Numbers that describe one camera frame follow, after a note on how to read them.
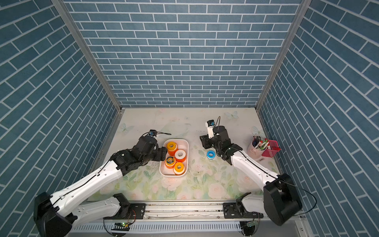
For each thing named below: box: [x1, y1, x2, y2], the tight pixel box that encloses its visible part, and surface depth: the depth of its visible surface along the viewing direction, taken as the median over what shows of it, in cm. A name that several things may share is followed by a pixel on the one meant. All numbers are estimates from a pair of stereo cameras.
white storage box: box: [159, 138, 190, 177], surface depth 90 cm
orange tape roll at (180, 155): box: [174, 149, 187, 163], surface depth 91 cm
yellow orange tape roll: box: [173, 161, 186, 176], surface depth 87 cm
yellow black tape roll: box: [164, 156, 176, 169], surface depth 89 cm
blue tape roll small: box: [206, 150, 216, 160], surface depth 96 cm
